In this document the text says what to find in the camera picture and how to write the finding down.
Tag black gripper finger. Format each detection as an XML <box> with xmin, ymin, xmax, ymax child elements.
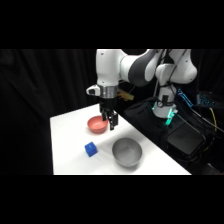
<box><xmin>101</xmin><ymin>109</ymin><xmax>110</xmax><ymax>122</ymax></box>
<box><xmin>108</xmin><ymin>111</ymin><xmax>120</xmax><ymax>132</ymax></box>

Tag blue electronics box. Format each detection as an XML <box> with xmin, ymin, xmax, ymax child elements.
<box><xmin>196</xmin><ymin>92</ymin><xmax>218</xmax><ymax>108</ymax></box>

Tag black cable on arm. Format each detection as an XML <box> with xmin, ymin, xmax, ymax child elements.
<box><xmin>153</xmin><ymin>49</ymin><xmax>178</xmax><ymax>111</ymax></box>

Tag blue clamp device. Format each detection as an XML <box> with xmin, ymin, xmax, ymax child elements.
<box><xmin>176</xmin><ymin>87</ymin><xmax>195</xmax><ymax>108</ymax></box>

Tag yellow cable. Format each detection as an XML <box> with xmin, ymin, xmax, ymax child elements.
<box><xmin>209</xmin><ymin>107</ymin><xmax>218</xmax><ymax>133</ymax></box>

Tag green base light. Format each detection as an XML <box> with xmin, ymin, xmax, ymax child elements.
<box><xmin>151</xmin><ymin>102</ymin><xmax>178</xmax><ymax>127</ymax></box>

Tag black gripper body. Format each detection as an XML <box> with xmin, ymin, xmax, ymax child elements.
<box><xmin>99</xmin><ymin>97</ymin><xmax>118</xmax><ymax>114</ymax></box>

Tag black curtain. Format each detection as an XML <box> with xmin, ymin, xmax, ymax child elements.
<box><xmin>0</xmin><ymin>49</ymin><xmax>224</xmax><ymax>176</ymax></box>

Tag black robot stand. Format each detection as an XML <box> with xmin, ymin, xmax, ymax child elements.
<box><xmin>124</xmin><ymin>97</ymin><xmax>211</xmax><ymax>164</ymax></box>

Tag pink bowl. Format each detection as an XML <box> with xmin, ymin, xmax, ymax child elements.
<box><xmin>86</xmin><ymin>115</ymin><xmax>110</xmax><ymax>135</ymax></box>

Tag blue cube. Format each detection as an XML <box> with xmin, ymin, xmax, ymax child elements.
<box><xmin>84</xmin><ymin>141</ymin><xmax>99</xmax><ymax>158</ymax></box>

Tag grey metal bowl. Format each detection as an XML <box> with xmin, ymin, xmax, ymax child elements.
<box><xmin>111</xmin><ymin>137</ymin><xmax>144</xmax><ymax>168</ymax></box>

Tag tan bracket on wrist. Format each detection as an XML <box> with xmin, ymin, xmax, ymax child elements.
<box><xmin>116</xmin><ymin>89</ymin><xmax>135</xmax><ymax>102</ymax></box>

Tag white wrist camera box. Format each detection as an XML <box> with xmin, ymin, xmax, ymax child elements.
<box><xmin>86</xmin><ymin>84</ymin><xmax>102</xmax><ymax>98</ymax></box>

